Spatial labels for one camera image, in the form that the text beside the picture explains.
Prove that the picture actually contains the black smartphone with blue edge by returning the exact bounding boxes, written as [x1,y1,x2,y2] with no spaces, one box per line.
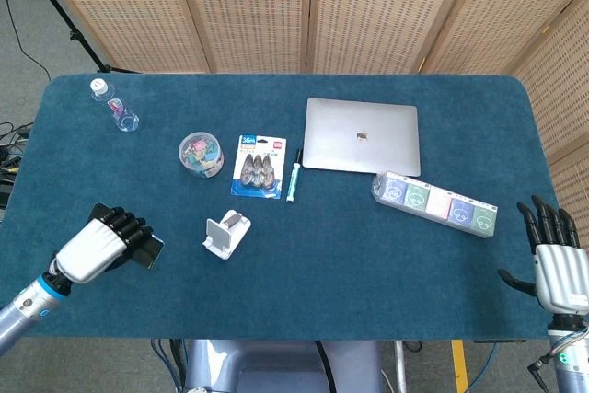
[87,202,166,271]

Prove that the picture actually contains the wrapped pocket tissue multipack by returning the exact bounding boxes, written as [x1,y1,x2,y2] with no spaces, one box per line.
[370,170,500,239]

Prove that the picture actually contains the grey closed laptop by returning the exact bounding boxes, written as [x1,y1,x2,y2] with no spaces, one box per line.
[302,97,422,178]

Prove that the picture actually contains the green whiteboard marker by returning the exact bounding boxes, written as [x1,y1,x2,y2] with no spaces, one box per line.
[285,148,304,203]

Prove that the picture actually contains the clear jar of binder clips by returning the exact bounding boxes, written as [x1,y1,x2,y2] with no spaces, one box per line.
[178,131,225,179]

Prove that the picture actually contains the silver metal table leg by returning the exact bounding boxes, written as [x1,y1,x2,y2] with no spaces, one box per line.
[393,341,410,393]

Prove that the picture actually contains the floor cable bundle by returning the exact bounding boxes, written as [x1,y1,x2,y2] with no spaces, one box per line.
[0,121,34,210]

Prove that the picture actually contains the black tripod stand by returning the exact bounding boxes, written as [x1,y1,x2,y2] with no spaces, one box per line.
[13,0,139,75]

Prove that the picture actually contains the clear plastic water bottle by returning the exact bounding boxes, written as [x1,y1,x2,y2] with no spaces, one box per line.
[88,77,141,133]

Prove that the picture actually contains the teal blue tablecloth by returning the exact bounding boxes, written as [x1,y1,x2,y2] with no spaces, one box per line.
[0,73,560,341]

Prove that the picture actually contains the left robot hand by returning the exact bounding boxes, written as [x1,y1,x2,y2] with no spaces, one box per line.
[49,206,156,284]

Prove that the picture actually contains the blue cables under table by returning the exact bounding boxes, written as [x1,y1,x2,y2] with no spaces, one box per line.
[150,340,186,393]

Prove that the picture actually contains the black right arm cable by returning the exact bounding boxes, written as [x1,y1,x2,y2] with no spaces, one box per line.
[527,350,560,393]

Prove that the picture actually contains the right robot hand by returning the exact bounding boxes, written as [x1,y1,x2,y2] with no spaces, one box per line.
[497,194,589,316]

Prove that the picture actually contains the thin black floor cable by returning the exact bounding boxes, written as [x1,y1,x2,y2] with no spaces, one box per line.
[0,0,52,82]

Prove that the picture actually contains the grey blue robot torso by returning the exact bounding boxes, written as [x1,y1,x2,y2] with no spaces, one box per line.
[183,340,386,393]

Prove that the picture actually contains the wicker folding screen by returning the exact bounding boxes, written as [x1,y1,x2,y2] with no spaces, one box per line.
[29,0,589,224]

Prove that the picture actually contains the white folding phone stand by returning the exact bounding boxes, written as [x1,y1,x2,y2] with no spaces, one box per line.
[201,208,252,261]

